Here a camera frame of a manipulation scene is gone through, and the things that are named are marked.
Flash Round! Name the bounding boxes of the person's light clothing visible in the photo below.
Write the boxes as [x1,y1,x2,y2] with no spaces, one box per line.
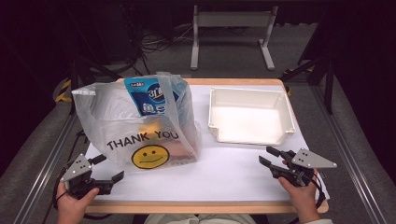
[144,213,256,224]

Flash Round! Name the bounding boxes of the black floor cable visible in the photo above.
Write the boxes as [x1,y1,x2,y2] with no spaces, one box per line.
[69,129,92,163]

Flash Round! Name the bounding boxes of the white metal stand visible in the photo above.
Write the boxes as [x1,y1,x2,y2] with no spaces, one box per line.
[190,5,279,71]

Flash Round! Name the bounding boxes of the hand-held gripper cable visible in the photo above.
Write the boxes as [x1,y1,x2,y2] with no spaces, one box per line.
[43,167,70,224]
[306,171,327,210]

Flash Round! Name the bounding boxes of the person's left hand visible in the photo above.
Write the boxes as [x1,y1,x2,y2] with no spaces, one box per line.
[55,181,101,224]

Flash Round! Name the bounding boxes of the aluminium rail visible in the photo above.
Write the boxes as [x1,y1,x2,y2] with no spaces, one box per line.
[12,115,78,224]
[311,84,390,224]

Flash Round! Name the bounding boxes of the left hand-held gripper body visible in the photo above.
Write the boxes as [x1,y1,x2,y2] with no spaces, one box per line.
[60,153,115,200]

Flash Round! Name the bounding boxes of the left hand-held gripper cable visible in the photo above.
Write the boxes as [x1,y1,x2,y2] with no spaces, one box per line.
[43,167,70,224]

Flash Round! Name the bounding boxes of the blue snack pouch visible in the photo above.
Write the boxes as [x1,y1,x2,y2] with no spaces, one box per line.
[123,75,188,118]

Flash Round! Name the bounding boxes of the black equipment rack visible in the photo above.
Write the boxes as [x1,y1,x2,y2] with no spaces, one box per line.
[92,0,139,64]

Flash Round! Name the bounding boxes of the yellow black hazard tape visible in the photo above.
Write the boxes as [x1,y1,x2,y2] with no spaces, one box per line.
[55,79,75,103]
[283,66,312,97]

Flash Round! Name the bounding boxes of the white plastic tray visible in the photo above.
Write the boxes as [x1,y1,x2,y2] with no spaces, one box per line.
[207,87,296,147]

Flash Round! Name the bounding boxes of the person's right hand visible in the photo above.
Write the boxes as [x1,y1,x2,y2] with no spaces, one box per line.
[277,169,322,223]

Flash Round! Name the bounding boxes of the translucent plastic smiley bag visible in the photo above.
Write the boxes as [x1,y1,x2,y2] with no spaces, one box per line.
[71,71,203,173]

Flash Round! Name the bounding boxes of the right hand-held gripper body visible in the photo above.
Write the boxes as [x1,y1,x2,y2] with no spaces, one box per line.
[272,147,338,188]

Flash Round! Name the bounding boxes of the right hand-held gripper cable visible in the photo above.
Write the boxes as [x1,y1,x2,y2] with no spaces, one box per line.
[306,171,327,210]

